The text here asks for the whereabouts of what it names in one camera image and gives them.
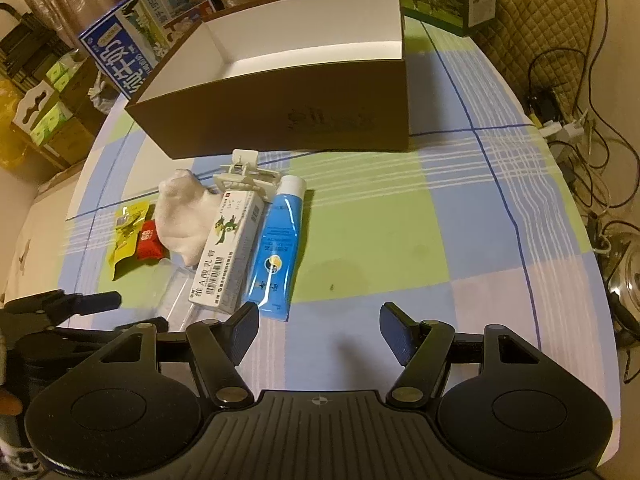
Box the metal pot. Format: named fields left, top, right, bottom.
left=602, top=240, right=640, bottom=346

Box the clear plastic container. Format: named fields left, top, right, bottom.
left=157, top=266, right=201, bottom=333

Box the quilted beige chair cover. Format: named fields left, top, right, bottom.
left=470, top=0, right=601, bottom=111

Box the white ointment box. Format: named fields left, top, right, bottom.
left=187, top=191, right=265, bottom=317

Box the cardboard carrier with handle cutout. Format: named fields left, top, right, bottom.
left=10, top=84, right=57, bottom=132

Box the white cloth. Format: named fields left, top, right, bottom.
left=152, top=169, right=226, bottom=267

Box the yellow snack packet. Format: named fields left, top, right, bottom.
left=107, top=201, right=151, bottom=281

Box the black power cable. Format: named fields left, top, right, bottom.
left=527, top=47, right=618, bottom=171

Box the green tissue pack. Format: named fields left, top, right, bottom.
left=30, top=100, right=77, bottom=147
left=46, top=52, right=87, bottom=92

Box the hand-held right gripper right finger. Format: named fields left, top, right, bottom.
left=378, top=301, right=543, bottom=406

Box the white plastic clip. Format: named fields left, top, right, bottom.
left=212, top=149, right=281, bottom=198

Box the yellow plastic bag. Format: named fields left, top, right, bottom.
left=0, top=80, right=27, bottom=168

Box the brown cardboard box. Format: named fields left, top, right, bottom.
left=124, top=0, right=412, bottom=160

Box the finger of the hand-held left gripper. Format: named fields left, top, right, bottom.
left=52, top=316, right=169, bottom=348
left=4, top=290, right=123, bottom=319

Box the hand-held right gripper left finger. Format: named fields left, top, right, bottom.
left=97, top=301, right=261, bottom=405

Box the blue tube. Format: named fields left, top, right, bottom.
left=243, top=176, right=307, bottom=322

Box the red snack packet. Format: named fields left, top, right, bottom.
left=136, top=220, right=167, bottom=261

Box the white power strip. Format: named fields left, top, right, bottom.
left=537, top=110, right=588, bottom=143

